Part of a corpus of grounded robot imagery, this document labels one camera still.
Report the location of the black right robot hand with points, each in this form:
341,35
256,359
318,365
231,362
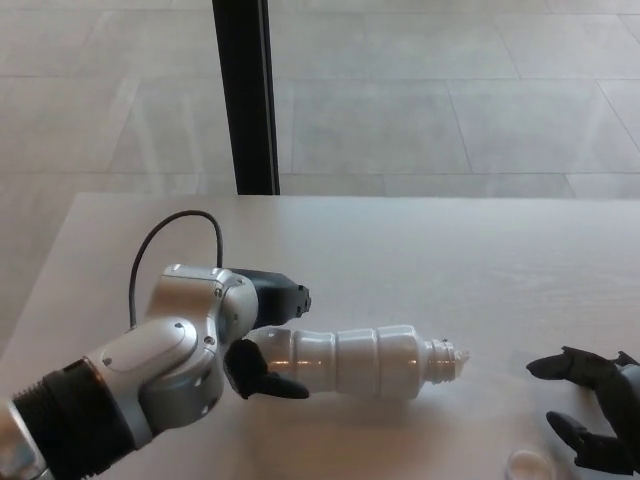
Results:
605,400

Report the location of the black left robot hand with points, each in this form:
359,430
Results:
277,300

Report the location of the white screw cap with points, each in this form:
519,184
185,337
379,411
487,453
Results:
527,465

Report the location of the white plastic bottle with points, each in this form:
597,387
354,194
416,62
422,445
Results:
360,360

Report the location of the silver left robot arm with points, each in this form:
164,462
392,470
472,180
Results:
150,360

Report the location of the black window frame post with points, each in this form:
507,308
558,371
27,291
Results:
245,95

